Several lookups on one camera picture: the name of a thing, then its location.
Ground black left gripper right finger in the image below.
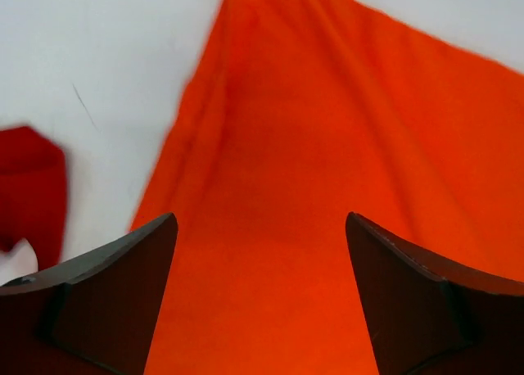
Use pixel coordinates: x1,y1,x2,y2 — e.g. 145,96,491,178
346,213,523,374

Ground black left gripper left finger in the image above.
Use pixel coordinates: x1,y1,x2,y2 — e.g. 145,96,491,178
1,214,178,374

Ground orange t shirt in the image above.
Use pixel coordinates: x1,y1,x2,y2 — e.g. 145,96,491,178
134,0,523,374

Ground white folded t shirt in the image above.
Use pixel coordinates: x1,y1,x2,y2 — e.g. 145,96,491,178
0,239,38,286

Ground red folded t shirt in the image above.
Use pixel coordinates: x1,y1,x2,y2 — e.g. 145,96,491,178
1,126,68,270

